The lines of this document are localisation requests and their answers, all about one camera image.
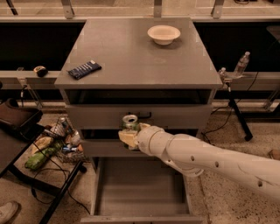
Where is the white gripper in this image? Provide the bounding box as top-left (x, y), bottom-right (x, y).
top-left (118, 122), bottom-right (172, 160)

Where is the green soda can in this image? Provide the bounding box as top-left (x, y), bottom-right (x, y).
top-left (122, 114), bottom-right (139, 133)

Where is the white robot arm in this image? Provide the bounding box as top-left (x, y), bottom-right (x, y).
top-left (118, 124), bottom-right (280, 200)

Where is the top grey drawer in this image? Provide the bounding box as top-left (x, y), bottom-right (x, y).
top-left (66, 89), bottom-right (214, 130)

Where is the bottom grey drawer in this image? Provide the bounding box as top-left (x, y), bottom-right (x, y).
top-left (80, 157), bottom-right (203, 224)

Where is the grey drawer cabinet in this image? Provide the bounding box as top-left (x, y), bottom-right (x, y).
top-left (53, 17), bottom-right (224, 165)

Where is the dark blue snack bar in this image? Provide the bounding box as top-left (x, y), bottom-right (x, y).
top-left (68, 60), bottom-right (102, 80)

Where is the black side table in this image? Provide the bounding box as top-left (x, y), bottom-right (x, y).
top-left (0, 99), bottom-right (87, 224)

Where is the white bowl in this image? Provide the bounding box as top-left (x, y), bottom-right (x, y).
top-left (147, 25), bottom-right (181, 46)

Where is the green snack bag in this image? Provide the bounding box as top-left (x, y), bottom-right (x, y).
top-left (24, 141), bottom-right (63, 171)

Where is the black tape measure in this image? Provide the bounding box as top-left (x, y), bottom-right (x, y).
top-left (33, 66), bottom-right (48, 78)

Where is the black tripod stand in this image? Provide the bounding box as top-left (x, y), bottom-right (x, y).
top-left (218, 67), bottom-right (253, 141)

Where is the clear plastic water bottle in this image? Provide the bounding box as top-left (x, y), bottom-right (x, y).
top-left (234, 52), bottom-right (250, 79)

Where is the brown shoe at right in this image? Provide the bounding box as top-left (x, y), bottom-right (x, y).
top-left (269, 150), bottom-right (280, 160)

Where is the white shoe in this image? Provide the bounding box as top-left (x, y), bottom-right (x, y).
top-left (0, 201), bottom-right (19, 224)

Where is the wire basket of items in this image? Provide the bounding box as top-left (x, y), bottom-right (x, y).
top-left (44, 116), bottom-right (88, 163)

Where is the black cable on floor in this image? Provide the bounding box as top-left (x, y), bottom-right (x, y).
top-left (20, 84), bottom-right (91, 215)

